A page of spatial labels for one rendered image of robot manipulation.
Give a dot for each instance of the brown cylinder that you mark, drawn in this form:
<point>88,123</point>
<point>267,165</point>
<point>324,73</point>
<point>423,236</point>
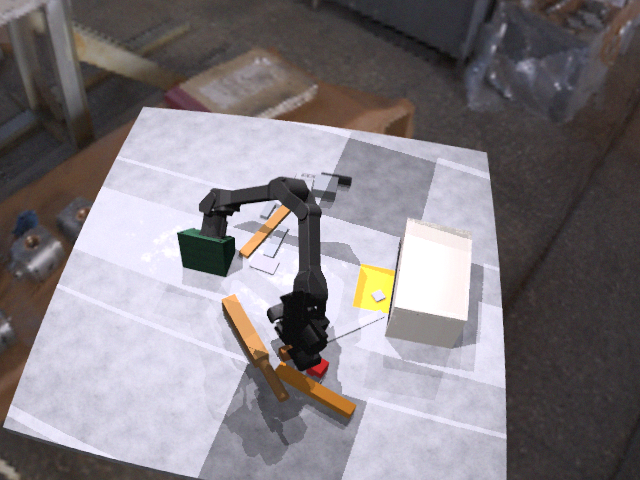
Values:
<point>341,331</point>

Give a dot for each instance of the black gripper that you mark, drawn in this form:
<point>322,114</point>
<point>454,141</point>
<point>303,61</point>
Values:
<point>301,360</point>

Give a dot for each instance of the red block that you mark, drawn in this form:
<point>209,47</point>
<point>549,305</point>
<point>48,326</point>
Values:
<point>319,370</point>

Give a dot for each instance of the black screwdriver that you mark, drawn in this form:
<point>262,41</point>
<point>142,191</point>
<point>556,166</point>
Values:
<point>346,180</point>

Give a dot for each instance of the orange bar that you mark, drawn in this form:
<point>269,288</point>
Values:
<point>264,231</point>
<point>315,390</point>

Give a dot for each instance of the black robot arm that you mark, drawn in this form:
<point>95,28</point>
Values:
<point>304,308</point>

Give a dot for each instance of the orange block with cylindrical handle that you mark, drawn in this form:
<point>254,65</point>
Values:
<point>252,344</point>

